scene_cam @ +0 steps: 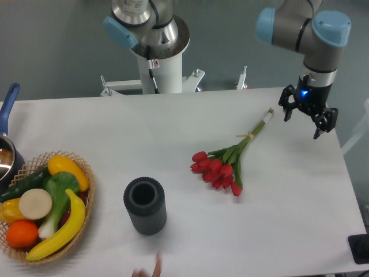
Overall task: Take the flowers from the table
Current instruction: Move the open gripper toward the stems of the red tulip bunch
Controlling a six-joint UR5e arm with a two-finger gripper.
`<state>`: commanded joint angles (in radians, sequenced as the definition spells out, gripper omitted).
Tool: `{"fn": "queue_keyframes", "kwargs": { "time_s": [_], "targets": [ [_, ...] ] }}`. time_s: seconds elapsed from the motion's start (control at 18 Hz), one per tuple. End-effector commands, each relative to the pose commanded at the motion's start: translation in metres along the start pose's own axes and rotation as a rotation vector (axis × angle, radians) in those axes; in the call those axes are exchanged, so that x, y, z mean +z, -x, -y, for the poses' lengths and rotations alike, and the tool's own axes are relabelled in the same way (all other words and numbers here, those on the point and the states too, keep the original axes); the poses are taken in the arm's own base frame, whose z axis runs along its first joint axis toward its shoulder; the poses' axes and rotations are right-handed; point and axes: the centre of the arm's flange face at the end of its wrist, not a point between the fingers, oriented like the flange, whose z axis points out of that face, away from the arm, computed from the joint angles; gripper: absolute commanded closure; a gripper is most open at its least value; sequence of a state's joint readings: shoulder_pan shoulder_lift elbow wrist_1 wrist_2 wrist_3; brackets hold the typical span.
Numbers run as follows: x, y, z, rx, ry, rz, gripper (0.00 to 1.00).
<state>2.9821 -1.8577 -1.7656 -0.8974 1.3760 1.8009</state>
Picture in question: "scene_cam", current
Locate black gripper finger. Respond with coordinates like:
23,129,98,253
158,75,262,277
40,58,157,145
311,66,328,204
278,85,299,122
313,107,338,140

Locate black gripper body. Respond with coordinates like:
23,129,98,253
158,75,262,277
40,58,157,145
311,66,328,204
294,76,331,116

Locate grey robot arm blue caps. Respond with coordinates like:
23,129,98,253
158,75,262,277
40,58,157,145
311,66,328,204
255,1,351,139

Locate blurred human hand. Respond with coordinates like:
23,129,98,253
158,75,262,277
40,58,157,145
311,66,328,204
131,252,162,277

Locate metal clamp screw right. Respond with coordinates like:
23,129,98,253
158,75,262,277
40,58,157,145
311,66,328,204
236,65,248,90

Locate red tulip bouquet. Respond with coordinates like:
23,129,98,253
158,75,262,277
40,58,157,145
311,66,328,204
190,108,274,197

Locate black device at table edge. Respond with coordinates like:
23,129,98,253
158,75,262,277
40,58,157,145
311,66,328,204
348,234,369,264

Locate dark grey ribbed vase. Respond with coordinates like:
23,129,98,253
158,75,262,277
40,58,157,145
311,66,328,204
123,177,167,235

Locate green bok choy toy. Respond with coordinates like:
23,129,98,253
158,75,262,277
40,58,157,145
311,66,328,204
38,171,80,239

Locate green cucumber toy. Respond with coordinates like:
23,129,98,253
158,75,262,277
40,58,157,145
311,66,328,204
1,167,51,203

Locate yellow plastic banana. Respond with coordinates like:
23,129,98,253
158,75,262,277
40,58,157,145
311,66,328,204
26,189,86,261

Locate beige round disc toy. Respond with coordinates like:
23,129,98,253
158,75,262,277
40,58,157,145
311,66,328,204
18,189,52,220

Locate orange plastic fruit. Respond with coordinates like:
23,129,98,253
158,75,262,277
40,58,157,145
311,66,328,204
6,220,38,248

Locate yellow bell pepper toy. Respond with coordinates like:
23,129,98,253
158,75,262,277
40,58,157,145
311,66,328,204
1,198,27,224

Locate woven wicker basket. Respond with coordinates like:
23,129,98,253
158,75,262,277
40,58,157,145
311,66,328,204
1,151,95,265

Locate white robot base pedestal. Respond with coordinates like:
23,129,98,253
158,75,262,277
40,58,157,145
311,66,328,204
132,15,190,94

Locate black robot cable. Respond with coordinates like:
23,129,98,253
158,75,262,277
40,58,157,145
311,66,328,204
145,45,160,95

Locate white clamp bracket left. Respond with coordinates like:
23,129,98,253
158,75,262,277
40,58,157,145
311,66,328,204
100,75,142,96

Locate blue handled steel saucepan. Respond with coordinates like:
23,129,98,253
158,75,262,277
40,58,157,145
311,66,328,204
1,83,24,194

